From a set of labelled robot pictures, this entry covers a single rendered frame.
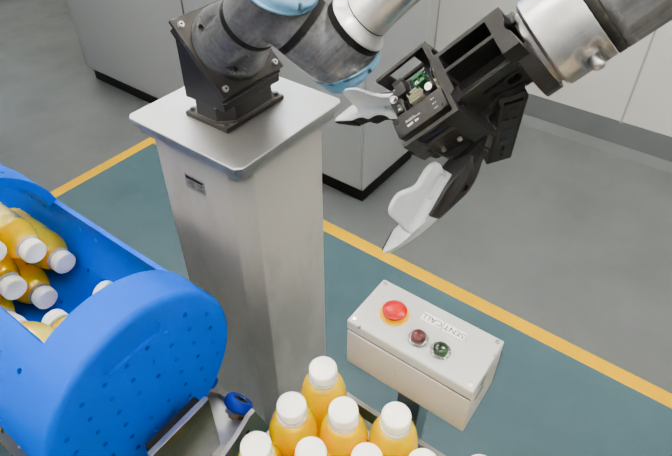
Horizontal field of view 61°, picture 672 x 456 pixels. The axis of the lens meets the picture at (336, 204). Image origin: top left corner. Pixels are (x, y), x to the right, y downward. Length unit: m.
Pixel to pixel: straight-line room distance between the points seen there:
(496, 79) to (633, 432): 1.85
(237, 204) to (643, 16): 0.85
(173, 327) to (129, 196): 2.22
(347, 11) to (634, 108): 2.55
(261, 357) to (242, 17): 0.87
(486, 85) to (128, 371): 0.53
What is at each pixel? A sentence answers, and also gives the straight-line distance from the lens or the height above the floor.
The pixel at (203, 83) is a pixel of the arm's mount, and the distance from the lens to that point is 1.12.
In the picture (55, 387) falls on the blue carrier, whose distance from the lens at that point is 0.72.
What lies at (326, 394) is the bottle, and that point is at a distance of 0.82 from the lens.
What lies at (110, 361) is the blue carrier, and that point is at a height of 1.19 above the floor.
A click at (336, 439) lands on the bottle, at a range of 0.79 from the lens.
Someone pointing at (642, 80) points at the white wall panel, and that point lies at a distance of 3.31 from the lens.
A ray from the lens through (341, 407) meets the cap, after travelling 0.78.
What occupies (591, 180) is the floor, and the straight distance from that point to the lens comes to 3.16.
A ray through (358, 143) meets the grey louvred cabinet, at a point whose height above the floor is 0.35.
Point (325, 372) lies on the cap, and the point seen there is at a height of 1.08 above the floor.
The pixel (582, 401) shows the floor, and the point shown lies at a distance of 2.21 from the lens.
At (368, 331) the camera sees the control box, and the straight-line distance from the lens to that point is 0.82.
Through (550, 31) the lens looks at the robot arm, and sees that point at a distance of 0.44.
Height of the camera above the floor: 1.75
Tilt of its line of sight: 40 degrees down
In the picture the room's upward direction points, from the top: straight up
